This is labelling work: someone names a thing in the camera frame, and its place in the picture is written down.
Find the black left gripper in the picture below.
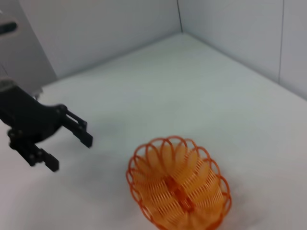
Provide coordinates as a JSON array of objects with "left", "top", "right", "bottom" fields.
[{"left": 0, "top": 84, "right": 94, "bottom": 172}]

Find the orange plastic woven basket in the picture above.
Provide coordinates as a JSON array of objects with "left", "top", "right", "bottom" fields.
[{"left": 125, "top": 136, "right": 232, "bottom": 230}]

